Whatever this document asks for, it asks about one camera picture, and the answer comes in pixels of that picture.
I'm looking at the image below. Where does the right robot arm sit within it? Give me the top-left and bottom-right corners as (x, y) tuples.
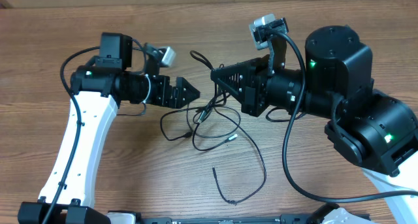
(211, 15), (417, 223)

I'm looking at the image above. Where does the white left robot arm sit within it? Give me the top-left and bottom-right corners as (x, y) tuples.
(18, 33), (200, 223)

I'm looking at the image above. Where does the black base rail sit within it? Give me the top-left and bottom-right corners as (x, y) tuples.
(104, 202), (372, 224)

